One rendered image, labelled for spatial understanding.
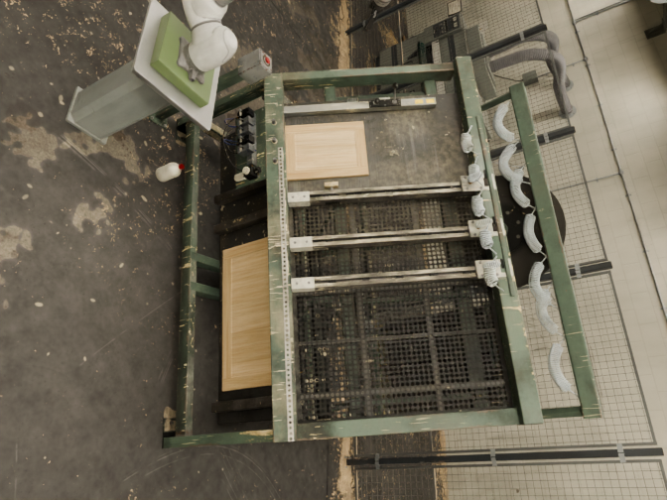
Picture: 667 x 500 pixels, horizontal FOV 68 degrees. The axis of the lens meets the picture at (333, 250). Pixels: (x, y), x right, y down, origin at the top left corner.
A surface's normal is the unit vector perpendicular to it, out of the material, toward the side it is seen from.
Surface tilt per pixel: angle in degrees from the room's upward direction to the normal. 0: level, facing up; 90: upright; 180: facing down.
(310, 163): 60
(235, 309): 90
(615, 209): 90
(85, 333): 0
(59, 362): 0
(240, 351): 90
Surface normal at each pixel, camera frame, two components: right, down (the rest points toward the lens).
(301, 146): 0.00, -0.33
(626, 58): -0.51, -0.39
